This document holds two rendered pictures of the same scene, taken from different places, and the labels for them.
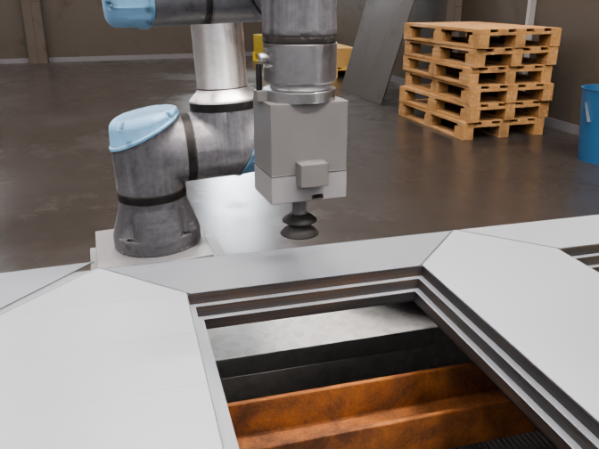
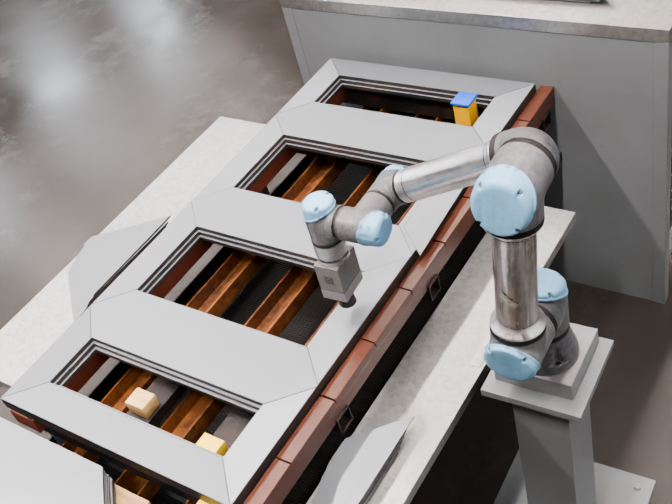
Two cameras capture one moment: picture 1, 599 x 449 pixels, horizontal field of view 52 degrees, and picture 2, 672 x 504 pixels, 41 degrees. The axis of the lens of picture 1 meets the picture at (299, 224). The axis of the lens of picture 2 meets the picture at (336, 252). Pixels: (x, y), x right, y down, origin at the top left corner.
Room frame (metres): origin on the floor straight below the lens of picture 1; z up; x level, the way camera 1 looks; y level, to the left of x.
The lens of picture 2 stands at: (1.99, -0.79, 2.38)
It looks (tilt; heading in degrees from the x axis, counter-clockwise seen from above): 41 degrees down; 149
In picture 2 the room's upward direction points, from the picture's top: 17 degrees counter-clockwise
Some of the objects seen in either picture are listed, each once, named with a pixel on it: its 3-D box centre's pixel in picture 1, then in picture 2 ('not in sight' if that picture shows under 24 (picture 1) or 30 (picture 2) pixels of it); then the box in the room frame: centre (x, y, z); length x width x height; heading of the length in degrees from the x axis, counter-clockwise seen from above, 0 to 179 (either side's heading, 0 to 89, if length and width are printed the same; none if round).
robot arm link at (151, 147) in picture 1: (151, 148); (539, 302); (1.02, 0.25, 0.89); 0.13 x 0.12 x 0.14; 109
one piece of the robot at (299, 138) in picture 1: (300, 142); (334, 268); (0.64, 0.00, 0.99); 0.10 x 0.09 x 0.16; 20
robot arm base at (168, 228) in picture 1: (154, 214); (544, 336); (1.02, 0.25, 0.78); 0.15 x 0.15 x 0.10
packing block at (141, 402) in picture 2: not in sight; (142, 403); (0.39, -0.48, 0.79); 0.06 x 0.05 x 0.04; 16
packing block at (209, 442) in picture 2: not in sight; (210, 450); (0.65, -0.46, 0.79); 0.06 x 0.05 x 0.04; 16
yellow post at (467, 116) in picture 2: not in sight; (468, 129); (0.32, 0.78, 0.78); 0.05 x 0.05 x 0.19; 16
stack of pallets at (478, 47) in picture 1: (472, 76); not in sight; (5.65, -1.55, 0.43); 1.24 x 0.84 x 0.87; 18
